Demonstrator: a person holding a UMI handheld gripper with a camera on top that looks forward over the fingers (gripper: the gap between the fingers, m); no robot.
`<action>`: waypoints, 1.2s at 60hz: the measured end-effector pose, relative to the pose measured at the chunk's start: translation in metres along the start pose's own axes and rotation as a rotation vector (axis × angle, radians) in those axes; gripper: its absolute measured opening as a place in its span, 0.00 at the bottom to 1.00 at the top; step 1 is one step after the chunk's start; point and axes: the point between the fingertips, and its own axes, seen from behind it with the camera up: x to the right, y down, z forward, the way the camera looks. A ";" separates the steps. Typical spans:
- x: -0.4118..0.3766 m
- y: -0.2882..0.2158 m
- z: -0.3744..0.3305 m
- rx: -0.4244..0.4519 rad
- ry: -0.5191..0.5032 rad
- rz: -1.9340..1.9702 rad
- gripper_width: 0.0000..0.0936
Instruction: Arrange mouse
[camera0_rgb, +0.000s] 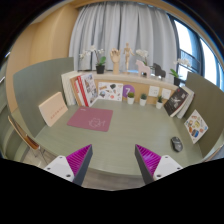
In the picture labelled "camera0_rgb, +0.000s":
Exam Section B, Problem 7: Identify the white sticker sheet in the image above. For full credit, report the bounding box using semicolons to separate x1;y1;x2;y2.
97;81;124;102

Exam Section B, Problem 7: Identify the green desk partition panel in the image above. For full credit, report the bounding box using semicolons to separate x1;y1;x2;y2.
12;56;75;138
184;71;224;158

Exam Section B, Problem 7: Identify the white wall socket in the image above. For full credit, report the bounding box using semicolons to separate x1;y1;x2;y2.
161;87;172;100
148;85;160;98

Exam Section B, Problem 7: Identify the dark-framed window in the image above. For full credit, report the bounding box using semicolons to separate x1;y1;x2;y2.
168;13;224;91

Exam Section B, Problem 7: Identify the purple round sign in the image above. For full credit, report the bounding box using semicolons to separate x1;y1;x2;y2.
122;84;136;99

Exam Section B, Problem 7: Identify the pink horse figurine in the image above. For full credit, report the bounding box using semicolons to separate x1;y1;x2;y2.
134;59;152;79

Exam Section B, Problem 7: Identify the dark horse figurine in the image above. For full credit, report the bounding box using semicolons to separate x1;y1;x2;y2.
152;62;167;80

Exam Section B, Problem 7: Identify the black-covered book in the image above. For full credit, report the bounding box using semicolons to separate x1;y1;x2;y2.
163;86;190;118

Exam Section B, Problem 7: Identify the wooden hand model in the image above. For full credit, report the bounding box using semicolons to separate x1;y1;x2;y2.
109;48;122;75

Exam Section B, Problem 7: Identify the white orchid in black pot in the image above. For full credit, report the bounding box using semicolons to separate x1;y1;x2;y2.
169;58;192;87
78;45;108;75
135;49;150;67

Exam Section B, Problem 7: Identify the beige desk back ledge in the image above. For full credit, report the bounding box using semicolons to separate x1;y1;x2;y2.
61;70;183;108

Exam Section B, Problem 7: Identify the colourful sticker sheet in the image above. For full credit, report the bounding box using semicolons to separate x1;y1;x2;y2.
183;109;210;145

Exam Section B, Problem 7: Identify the pink mouse pad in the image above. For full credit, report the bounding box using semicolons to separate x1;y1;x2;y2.
66;106;114;133

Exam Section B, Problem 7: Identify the red-spined photo magazine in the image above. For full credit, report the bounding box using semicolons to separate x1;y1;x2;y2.
76;73;99;108

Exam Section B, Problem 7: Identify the thick white book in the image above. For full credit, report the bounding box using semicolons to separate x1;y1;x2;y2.
60;70;83;107

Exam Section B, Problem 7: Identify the wooden mannequin figure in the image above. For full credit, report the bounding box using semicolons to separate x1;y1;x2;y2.
121;42;135;74

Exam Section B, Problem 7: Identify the small succulent in white pot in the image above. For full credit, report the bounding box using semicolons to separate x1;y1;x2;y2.
138;93;148;107
126;91;136;105
155;95;164;110

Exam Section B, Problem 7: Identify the grey computer mouse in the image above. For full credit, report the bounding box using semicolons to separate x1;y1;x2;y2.
170;136;184;153

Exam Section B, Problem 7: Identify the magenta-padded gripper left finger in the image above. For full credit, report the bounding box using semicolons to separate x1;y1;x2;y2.
44;144;94;187

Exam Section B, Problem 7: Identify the beige booklet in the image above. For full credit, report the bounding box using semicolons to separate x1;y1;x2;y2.
38;91;69;128

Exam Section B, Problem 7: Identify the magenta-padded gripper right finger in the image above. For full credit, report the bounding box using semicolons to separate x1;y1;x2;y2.
134;144;184;185

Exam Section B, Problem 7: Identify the grey curtain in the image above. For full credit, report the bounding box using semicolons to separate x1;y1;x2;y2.
68;1;178;84

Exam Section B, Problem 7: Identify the tan book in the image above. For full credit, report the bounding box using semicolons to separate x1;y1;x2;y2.
69;76;84;107

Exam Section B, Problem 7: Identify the thin red book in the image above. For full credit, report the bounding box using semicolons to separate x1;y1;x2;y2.
74;79;86;107

